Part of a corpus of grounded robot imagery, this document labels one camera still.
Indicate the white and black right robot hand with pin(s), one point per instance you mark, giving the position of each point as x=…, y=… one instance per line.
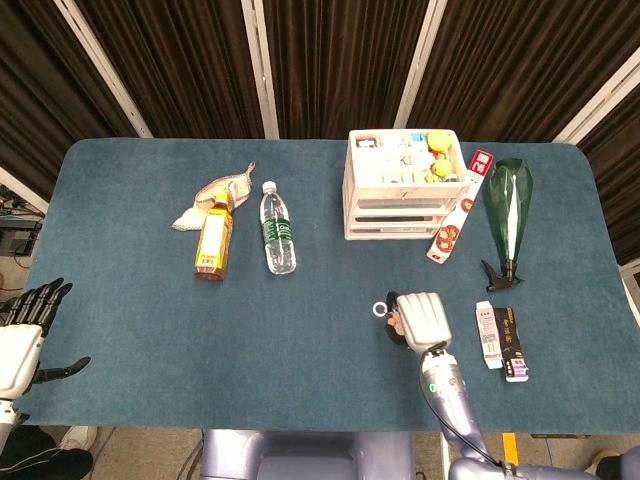
x=425, y=320

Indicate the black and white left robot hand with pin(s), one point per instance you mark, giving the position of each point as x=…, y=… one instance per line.
x=20, y=350

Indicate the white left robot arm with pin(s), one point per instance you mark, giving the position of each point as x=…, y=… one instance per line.
x=6, y=417

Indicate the silver-blue right robot arm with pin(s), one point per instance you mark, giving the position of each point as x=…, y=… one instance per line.
x=450, y=400

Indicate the small white carton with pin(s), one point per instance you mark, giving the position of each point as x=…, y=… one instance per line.
x=489, y=335

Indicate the black carton gold lettering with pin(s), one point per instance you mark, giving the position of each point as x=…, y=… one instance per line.
x=512, y=345

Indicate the long white box red print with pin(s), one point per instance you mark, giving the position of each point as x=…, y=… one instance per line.
x=452, y=227

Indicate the white shoe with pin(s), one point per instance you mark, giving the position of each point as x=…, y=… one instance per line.
x=80, y=437

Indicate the black electronics equipment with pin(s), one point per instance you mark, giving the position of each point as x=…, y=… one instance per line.
x=17, y=235

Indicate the white plastic drawer organizer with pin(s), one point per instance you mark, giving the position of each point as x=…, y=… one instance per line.
x=400, y=205

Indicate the blue felt table cover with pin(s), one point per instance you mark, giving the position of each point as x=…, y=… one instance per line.
x=300, y=340

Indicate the green spray bottle black trigger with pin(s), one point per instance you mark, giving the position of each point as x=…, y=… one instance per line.
x=510, y=210

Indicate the yellow rubber duck toy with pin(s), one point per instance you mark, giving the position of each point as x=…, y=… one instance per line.
x=440, y=140
x=441, y=169

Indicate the clear water bottle green label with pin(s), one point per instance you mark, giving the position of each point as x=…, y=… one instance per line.
x=277, y=230

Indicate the silver-blue robot torso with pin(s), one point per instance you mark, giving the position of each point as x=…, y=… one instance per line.
x=310, y=457

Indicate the amber tea bottle yellow label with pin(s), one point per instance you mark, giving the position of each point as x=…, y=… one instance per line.
x=214, y=240

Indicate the white patterned cloth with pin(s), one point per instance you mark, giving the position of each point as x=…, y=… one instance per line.
x=220, y=187

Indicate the dark brown pleated curtain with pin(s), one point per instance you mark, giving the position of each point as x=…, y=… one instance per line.
x=340, y=65

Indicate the white frame post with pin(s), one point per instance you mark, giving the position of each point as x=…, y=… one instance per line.
x=105, y=75
x=261, y=70
x=600, y=95
x=420, y=70
x=22, y=190

